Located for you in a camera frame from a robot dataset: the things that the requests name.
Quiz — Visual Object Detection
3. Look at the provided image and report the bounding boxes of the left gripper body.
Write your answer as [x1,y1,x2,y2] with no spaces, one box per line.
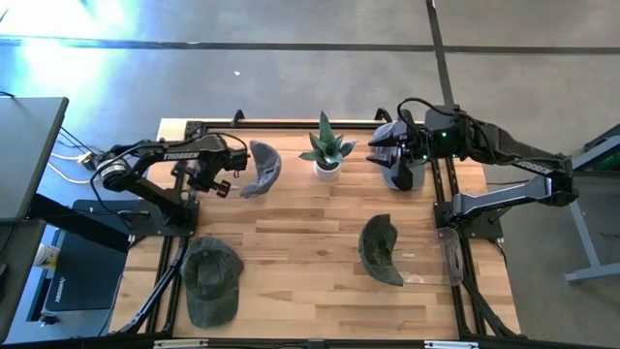
[187,162,233,193]

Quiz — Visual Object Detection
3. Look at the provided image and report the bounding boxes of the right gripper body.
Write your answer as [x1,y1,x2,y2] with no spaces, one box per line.
[399,123,432,164]

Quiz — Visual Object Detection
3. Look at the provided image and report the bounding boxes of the blue-grey baseball cap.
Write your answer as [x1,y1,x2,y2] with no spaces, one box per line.
[374,120,428,191]

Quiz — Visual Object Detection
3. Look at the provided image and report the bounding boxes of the grey knitted beanie hat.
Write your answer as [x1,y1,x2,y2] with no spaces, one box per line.
[239,140,283,199]

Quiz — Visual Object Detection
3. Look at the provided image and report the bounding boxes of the dark green baseball cap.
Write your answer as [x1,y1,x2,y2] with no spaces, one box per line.
[356,213,406,288]
[179,236,246,329]

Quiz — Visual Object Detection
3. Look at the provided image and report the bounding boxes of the snake plant in white pot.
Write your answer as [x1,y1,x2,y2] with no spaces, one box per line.
[298,111,358,182]

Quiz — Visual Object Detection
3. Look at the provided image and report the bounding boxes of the black mounting plate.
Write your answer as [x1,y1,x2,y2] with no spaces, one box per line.
[432,199,506,239]
[72,196,201,238]

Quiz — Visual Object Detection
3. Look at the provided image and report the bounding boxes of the black mouse pad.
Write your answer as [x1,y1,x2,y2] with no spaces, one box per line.
[43,230,128,314]

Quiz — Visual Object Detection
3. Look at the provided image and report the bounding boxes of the white paper cup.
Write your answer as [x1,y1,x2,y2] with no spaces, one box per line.
[34,241,62,270]

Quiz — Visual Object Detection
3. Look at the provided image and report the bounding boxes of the grey desk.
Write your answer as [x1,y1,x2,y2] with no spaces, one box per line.
[0,95,70,224]

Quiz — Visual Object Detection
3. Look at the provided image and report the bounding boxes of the light metal stand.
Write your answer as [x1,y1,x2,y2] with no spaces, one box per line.
[564,123,620,285]

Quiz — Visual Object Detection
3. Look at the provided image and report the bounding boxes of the black aluminium table frame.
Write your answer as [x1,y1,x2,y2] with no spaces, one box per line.
[108,118,522,349]

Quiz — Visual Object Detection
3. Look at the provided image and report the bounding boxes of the silver metal bracket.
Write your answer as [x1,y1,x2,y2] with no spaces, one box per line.
[153,338,209,349]
[424,340,480,349]

